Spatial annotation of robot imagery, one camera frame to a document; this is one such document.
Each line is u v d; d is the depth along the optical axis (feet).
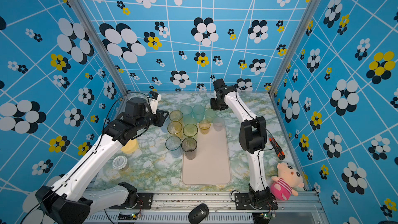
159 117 2.11
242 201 2.40
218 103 2.73
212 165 2.77
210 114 3.42
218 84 2.55
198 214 2.24
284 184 2.38
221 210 2.37
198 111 3.18
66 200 1.23
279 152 2.90
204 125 3.16
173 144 2.81
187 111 3.40
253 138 1.83
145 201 2.43
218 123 3.31
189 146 2.80
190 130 2.92
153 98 2.05
